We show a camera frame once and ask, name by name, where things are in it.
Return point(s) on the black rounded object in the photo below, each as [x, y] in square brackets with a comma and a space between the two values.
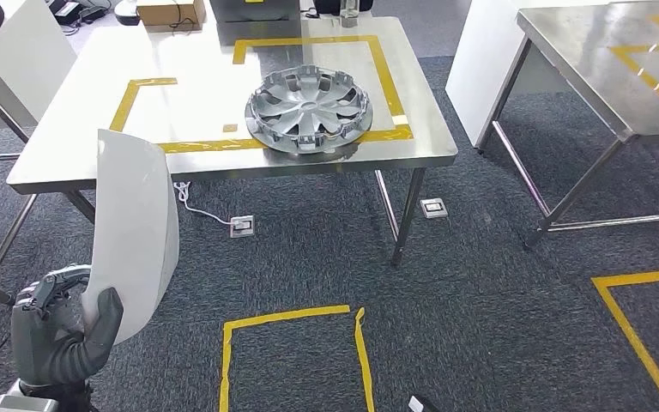
[329, 7]

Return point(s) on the white round device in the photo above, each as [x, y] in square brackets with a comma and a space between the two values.
[126, 14]

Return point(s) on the black desktop device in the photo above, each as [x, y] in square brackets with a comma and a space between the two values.
[71, 10]

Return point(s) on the brown cardboard box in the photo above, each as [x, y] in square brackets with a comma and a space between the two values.
[170, 12]

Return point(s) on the white partition panel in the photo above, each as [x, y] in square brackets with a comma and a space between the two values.
[477, 74]
[28, 62]

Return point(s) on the steel floor outlet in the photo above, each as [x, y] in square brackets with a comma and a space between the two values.
[434, 208]
[242, 226]

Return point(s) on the stainless steel workbench table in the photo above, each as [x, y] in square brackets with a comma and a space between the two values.
[68, 153]
[591, 68]

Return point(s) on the clear glass bottle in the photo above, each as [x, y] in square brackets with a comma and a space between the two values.
[349, 17]

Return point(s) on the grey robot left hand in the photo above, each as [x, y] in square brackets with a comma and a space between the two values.
[45, 330]

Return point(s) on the white curved plastic part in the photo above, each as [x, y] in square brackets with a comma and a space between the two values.
[136, 227]

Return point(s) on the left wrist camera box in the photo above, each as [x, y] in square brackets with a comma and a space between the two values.
[22, 405]

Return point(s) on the silver wheel hubcap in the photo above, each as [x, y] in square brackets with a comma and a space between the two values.
[307, 108]

